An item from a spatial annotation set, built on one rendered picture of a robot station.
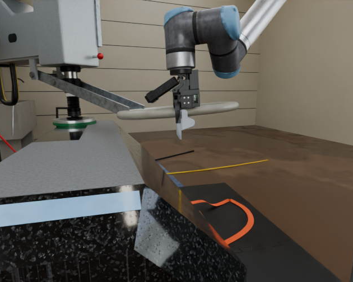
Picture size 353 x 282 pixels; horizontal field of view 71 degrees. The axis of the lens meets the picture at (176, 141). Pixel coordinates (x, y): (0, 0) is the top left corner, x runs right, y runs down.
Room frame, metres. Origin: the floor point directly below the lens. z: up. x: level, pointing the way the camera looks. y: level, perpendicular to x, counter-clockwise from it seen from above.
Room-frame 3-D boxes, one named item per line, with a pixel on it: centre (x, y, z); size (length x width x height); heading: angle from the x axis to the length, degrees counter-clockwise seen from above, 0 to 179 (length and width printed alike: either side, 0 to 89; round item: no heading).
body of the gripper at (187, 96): (0.79, -0.03, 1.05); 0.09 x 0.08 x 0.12; 89
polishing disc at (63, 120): (1.35, 0.56, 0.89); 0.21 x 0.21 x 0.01
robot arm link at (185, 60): (0.80, -0.01, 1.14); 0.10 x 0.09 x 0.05; 179
